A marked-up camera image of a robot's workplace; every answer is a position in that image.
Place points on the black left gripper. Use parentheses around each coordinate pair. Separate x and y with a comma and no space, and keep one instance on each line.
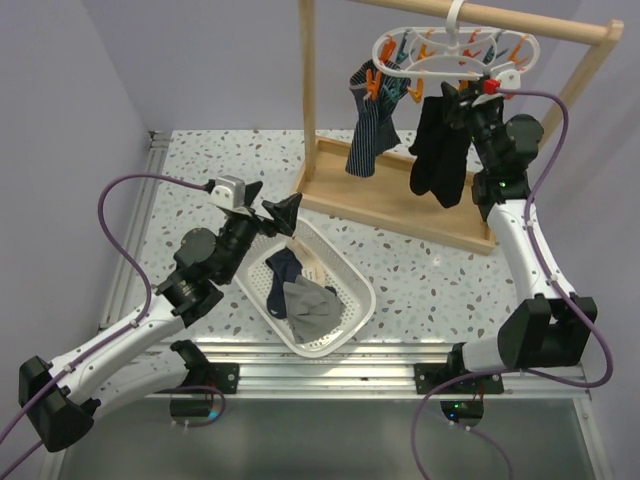
(283,211)

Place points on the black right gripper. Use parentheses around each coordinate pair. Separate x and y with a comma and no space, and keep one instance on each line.
(455,111)

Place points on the black underwear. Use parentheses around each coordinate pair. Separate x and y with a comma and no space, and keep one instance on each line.
(441,156)

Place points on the navy underwear with beige band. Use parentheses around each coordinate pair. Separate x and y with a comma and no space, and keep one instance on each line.
(285,267)

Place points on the navy striped underwear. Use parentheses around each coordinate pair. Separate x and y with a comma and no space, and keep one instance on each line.
(374,131)

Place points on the grey underwear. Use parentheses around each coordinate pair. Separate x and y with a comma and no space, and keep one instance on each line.
(312,311)

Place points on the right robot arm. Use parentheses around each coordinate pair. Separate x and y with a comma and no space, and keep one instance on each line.
(550,326)

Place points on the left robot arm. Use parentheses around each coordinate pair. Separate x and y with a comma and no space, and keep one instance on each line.
(63,397)

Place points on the white round clip hanger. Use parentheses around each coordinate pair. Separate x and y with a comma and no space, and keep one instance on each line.
(454,52)

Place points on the white perforated plastic basket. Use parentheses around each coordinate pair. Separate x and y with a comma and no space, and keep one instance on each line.
(321,263)

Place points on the wooden clothes rack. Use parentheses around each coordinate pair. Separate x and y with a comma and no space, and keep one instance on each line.
(384,200)

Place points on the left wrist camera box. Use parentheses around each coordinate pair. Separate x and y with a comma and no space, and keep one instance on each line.
(226,192)

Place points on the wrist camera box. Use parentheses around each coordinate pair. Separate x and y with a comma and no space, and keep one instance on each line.
(226,192)
(507,78)

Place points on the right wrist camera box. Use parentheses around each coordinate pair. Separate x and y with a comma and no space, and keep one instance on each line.
(507,78)

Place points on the aluminium frame rails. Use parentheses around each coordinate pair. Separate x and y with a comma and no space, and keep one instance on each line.
(412,298)

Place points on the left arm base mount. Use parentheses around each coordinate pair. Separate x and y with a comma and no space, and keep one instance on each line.
(201,399)

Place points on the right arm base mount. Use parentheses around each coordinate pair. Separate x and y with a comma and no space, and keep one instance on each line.
(466,412)

